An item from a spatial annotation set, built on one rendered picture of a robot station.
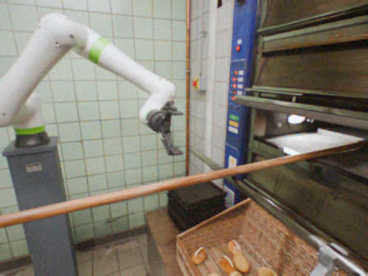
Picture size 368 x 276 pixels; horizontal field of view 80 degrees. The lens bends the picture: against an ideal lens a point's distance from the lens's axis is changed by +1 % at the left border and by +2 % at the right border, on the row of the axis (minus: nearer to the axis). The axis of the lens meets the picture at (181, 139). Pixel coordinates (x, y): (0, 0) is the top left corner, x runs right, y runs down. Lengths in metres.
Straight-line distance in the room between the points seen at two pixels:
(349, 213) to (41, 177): 1.31
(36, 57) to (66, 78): 0.88
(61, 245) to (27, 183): 0.40
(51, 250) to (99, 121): 0.93
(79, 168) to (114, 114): 0.53
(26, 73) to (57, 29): 0.20
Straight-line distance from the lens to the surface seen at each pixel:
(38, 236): 1.44
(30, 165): 1.25
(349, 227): 1.04
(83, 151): 1.94
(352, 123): 0.77
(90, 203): 0.67
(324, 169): 1.02
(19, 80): 1.02
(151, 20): 1.94
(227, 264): 1.25
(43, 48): 0.96
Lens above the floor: 1.53
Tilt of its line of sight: 17 degrees down
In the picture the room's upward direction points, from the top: straight up
